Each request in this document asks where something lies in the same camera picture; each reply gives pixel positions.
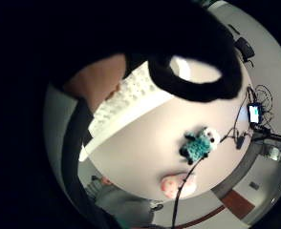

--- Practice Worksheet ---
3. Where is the white bumpy foam tray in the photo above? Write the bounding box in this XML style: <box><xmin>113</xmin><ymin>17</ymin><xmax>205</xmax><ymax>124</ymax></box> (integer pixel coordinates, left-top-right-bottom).
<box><xmin>78</xmin><ymin>61</ymin><xmax>175</xmax><ymax>162</ymax></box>

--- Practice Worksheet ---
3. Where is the teal and white soft toy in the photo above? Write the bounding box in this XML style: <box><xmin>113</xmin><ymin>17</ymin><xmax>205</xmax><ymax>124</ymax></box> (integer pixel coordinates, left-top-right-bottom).
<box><xmin>179</xmin><ymin>126</ymin><xmax>222</xmax><ymax>165</ymax></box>

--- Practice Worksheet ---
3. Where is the phone with lit screen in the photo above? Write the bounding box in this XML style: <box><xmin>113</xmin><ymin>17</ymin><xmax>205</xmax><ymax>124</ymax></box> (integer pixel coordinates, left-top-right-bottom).
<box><xmin>248</xmin><ymin>103</ymin><xmax>263</xmax><ymax>125</ymax></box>

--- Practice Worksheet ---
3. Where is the pink soft toy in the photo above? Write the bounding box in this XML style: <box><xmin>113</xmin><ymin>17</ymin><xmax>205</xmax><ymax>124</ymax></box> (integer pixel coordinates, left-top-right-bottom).
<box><xmin>160</xmin><ymin>172</ymin><xmax>198</xmax><ymax>200</ymax></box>

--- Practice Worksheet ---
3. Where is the grey equipment box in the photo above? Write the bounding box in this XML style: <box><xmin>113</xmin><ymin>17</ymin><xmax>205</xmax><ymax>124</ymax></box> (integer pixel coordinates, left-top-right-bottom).
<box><xmin>262</xmin><ymin>144</ymin><xmax>281</xmax><ymax>164</ymax></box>

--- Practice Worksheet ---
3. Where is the brown floor mat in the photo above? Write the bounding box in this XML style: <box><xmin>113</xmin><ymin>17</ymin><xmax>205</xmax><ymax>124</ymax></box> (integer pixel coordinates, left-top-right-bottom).
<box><xmin>221</xmin><ymin>189</ymin><xmax>256</xmax><ymax>220</ymax></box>

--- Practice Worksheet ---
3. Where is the tangle of black cables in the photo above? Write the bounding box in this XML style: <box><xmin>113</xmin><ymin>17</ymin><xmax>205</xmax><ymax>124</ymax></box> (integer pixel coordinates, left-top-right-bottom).
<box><xmin>252</xmin><ymin>84</ymin><xmax>274</xmax><ymax>127</ymax></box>

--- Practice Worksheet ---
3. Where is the black cable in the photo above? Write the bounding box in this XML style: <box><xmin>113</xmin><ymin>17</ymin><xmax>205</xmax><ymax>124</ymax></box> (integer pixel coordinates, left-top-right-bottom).
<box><xmin>170</xmin><ymin>87</ymin><xmax>255</xmax><ymax>229</ymax></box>

